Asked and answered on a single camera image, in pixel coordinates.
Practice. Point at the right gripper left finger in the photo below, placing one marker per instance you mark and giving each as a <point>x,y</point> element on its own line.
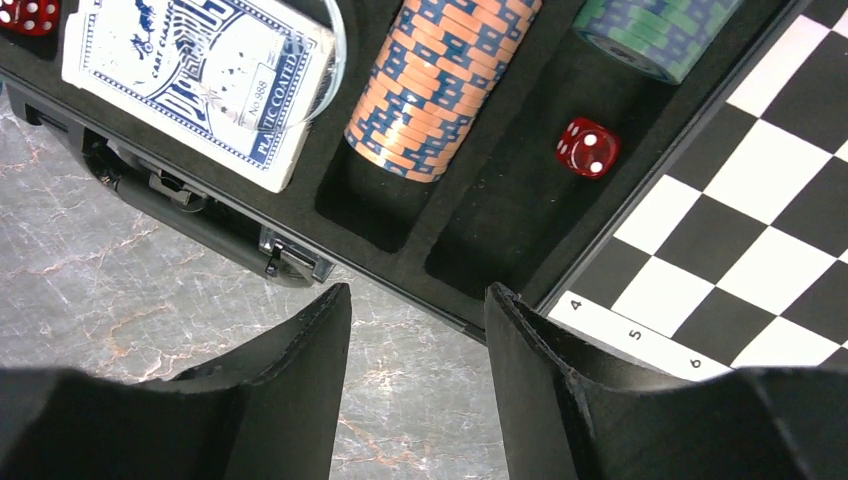
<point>267,409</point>

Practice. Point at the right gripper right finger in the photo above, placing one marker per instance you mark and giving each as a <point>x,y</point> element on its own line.
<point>571,410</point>

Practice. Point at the black poker set case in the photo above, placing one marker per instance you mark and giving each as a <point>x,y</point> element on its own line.
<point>505,211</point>

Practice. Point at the clear round lid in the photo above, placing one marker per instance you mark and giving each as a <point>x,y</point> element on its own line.
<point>282,63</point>

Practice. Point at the pink chip stack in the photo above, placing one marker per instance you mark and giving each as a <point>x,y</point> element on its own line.
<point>437,66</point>

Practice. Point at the green blue chip stack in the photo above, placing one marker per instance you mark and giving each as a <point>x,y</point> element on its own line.
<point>661,39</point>

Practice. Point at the black white checkered board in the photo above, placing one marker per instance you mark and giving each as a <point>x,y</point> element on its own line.
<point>738,254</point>

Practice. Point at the red die right slot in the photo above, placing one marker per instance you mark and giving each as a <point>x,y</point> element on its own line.
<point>588,148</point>

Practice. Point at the blue card deck in case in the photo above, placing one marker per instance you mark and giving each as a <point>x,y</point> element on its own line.
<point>152,59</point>

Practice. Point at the red die in case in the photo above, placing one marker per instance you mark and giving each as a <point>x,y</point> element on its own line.
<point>30,17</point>

